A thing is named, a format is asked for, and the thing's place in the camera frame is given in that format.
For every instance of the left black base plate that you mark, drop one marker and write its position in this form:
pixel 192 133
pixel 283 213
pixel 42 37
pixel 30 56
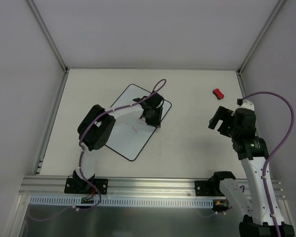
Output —
pixel 101 186

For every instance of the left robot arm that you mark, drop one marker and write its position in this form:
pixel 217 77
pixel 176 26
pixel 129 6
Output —
pixel 96 128

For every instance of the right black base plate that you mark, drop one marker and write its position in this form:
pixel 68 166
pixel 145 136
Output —
pixel 206 189

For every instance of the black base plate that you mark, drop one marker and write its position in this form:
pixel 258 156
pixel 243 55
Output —
pixel 206 189
pixel 101 186

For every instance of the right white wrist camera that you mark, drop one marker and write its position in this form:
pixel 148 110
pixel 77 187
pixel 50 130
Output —
pixel 246 104

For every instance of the left aluminium frame post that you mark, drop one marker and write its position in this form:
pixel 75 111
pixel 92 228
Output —
pixel 42 25

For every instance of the red whiteboard eraser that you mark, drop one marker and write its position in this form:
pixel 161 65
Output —
pixel 218 94

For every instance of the aluminium mounting rail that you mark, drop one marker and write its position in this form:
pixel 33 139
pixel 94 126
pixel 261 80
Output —
pixel 116 187

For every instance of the white slotted cable duct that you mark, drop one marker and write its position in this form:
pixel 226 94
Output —
pixel 123 201

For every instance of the right aluminium frame post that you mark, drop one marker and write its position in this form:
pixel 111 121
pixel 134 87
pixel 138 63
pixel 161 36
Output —
pixel 269 21

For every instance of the aluminium frame post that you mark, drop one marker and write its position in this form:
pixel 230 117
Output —
pixel 269 21
pixel 42 25

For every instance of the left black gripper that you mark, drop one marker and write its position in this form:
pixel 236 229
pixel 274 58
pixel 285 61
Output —
pixel 151 116

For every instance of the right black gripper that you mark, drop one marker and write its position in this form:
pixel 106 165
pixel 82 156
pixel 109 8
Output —
pixel 222 121

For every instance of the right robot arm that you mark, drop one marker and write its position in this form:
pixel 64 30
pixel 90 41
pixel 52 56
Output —
pixel 259 215

